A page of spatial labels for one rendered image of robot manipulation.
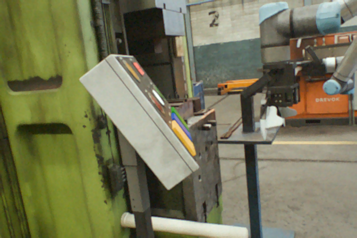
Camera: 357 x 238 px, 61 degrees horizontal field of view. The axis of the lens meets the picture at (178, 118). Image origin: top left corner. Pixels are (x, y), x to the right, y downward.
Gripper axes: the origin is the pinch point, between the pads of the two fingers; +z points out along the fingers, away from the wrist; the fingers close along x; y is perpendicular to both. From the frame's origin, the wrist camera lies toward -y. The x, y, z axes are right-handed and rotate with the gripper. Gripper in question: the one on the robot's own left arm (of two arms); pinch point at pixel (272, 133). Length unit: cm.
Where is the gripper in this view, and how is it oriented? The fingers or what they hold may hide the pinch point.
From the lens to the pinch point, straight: 92.7
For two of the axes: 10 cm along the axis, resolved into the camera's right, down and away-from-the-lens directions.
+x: 6.0, -2.2, 7.7
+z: 1.1, 9.7, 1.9
